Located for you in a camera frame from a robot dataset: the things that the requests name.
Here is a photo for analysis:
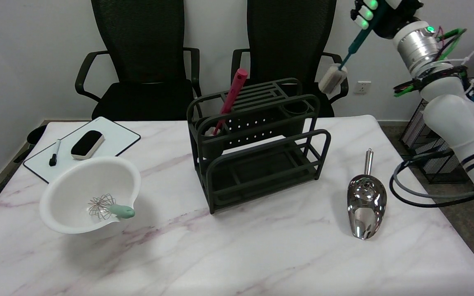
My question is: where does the small whiteboard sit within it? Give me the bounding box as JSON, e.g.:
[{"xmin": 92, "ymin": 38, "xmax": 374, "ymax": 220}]
[{"xmin": 23, "ymin": 117, "xmax": 141, "ymax": 184}]

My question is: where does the teal sponge bottle brush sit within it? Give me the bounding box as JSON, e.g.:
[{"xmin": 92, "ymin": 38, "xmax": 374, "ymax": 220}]
[{"xmin": 318, "ymin": 8, "xmax": 381, "ymax": 94}]

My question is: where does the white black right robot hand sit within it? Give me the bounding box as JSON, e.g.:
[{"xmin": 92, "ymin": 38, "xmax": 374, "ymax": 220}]
[{"xmin": 350, "ymin": 0, "xmax": 423, "ymax": 39}]

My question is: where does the whisk with mint handle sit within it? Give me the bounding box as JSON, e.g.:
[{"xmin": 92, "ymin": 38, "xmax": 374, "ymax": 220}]
[{"xmin": 88, "ymin": 194, "xmax": 136, "ymax": 220}]

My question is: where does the shiny steel scoop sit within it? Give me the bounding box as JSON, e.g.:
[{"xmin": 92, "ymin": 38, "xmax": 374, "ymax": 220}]
[{"xmin": 347, "ymin": 148, "xmax": 387, "ymax": 240}]

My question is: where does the green robot cable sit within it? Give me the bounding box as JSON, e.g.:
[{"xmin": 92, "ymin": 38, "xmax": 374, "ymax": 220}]
[{"xmin": 393, "ymin": 28, "xmax": 467, "ymax": 97}]

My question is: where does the black mesh office chair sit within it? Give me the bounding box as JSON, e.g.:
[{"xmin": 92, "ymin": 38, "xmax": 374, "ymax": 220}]
[
  {"xmin": 231, "ymin": 0, "xmax": 349, "ymax": 118},
  {"xmin": 75, "ymin": 0, "xmax": 202, "ymax": 121}
]

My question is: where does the round black floor object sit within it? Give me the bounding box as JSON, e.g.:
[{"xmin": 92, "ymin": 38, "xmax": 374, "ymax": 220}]
[{"xmin": 27, "ymin": 125, "xmax": 47, "ymax": 145}]

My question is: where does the white mixing bowl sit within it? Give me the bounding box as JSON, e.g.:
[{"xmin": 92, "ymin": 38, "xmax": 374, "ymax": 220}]
[{"xmin": 39, "ymin": 156, "xmax": 142, "ymax": 235}]

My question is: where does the black whiteboard eraser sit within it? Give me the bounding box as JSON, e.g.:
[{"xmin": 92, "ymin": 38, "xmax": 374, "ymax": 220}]
[{"xmin": 71, "ymin": 130, "xmax": 105, "ymax": 160}]

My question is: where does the black marker pen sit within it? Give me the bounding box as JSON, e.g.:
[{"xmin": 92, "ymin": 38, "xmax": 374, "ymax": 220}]
[{"xmin": 49, "ymin": 139, "xmax": 62, "ymax": 167}]

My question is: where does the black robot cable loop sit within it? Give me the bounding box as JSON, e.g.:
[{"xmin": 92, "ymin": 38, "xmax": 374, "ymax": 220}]
[{"xmin": 389, "ymin": 150, "xmax": 474, "ymax": 208}]

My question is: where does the dark green dish rack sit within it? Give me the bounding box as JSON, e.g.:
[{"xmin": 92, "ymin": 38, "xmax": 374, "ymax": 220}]
[{"xmin": 187, "ymin": 78, "xmax": 331, "ymax": 214}]

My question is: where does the pink bottle brush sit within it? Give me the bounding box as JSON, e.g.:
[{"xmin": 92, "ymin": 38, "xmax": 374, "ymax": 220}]
[{"xmin": 204, "ymin": 68, "xmax": 248, "ymax": 136}]

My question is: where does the black wire mesh shelf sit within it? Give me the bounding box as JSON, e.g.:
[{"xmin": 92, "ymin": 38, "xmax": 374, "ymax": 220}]
[{"xmin": 400, "ymin": 84, "xmax": 474, "ymax": 184}]

